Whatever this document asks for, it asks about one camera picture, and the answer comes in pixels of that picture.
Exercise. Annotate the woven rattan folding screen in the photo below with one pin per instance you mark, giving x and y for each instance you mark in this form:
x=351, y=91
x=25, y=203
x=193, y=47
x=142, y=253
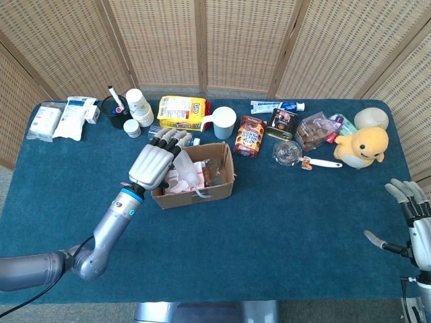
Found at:
x=168, y=40

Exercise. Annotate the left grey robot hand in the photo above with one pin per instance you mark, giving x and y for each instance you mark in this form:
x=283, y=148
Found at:
x=151, y=165

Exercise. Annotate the gold meat tin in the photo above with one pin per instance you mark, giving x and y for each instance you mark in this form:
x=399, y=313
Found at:
x=281, y=124

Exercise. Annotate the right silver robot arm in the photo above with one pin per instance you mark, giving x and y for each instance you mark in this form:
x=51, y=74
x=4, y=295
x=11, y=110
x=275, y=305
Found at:
x=425, y=292

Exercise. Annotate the small white jar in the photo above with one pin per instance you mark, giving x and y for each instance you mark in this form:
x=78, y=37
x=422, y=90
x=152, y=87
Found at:
x=132, y=128

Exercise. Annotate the blue felt table cover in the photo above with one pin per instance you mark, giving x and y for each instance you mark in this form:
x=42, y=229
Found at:
x=252, y=235

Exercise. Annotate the black mesh pen holder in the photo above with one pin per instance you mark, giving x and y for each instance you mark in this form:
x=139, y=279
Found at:
x=116, y=119

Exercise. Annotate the white marker black cap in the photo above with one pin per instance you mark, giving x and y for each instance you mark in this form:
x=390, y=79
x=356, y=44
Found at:
x=114, y=97

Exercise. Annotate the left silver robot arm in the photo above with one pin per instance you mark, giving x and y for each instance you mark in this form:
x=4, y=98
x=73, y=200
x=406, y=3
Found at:
x=107, y=228

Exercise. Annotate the clear box brown capsules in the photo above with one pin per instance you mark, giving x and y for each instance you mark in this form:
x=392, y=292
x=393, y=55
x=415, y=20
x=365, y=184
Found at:
x=311, y=133

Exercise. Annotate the translucent squeeze wash bottle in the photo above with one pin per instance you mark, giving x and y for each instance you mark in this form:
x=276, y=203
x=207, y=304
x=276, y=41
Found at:
x=185, y=165

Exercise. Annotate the brown cardboard box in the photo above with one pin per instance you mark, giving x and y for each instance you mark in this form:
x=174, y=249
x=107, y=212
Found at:
x=208, y=195

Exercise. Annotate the clear plastic water bottle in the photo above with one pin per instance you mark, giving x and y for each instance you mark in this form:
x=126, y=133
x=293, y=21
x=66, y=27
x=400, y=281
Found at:
x=155, y=133

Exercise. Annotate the small green carton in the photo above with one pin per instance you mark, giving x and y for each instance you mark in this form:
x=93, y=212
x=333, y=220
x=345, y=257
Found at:
x=348, y=129

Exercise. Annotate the white blue toothpaste tube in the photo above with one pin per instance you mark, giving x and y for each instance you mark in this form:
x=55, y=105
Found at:
x=269, y=107

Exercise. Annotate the yellow plush toy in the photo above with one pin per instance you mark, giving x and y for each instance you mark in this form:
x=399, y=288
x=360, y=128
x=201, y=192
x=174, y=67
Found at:
x=362, y=148

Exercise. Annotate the white bag blue print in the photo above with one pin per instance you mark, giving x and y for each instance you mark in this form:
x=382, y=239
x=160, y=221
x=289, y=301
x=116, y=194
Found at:
x=72, y=117

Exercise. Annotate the pink wet wipes pack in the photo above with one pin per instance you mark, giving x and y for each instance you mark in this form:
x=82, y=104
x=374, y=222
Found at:
x=182, y=183

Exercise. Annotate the grey robot torso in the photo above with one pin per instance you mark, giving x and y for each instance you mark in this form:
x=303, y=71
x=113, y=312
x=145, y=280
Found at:
x=202, y=313

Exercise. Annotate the small white box black print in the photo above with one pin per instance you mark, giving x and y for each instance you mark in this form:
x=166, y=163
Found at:
x=92, y=114

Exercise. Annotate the brown cookie pack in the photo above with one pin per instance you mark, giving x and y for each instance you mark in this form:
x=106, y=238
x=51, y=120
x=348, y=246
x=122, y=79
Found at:
x=249, y=136

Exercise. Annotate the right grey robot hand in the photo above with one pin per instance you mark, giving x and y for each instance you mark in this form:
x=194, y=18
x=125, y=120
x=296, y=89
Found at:
x=421, y=232

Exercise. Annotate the yellow snack bag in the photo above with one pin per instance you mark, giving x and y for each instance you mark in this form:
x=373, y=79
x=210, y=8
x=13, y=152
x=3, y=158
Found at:
x=182, y=112

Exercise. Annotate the stack of paper cups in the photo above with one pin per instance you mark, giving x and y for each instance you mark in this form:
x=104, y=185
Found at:
x=138, y=104

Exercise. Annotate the bread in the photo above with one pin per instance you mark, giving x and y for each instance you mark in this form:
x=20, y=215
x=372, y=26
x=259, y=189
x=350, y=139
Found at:
x=212, y=171

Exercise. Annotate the clear pack white pads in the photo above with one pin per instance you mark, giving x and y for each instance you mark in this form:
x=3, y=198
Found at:
x=43, y=121

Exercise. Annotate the red capped marker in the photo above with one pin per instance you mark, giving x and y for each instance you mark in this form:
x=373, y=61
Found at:
x=119, y=110

